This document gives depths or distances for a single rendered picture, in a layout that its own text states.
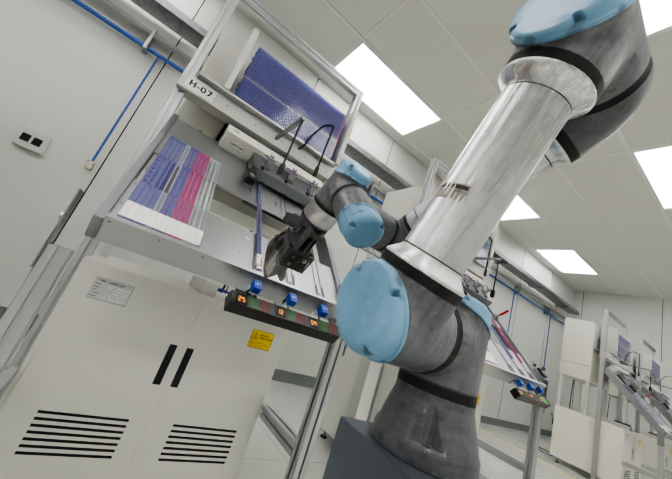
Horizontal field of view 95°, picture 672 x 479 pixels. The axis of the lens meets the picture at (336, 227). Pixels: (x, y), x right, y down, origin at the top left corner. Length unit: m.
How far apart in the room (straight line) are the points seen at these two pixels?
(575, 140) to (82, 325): 1.19
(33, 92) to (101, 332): 2.14
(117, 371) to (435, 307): 0.97
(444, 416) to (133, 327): 0.91
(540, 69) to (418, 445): 0.47
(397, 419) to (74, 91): 2.86
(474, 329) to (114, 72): 2.93
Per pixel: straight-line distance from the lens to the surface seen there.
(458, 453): 0.50
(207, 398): 1.24
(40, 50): 3.11
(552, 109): 0.45
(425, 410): 0.49
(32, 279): 0.83
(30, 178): 2.85
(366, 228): 0.53
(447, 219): 0.39
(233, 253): 0.89
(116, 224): 0.80
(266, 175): 1.27
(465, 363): 0.50
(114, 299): 1.12
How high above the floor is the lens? 0.68
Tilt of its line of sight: 16 degrees up
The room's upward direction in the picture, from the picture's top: 20 degrees clockwise
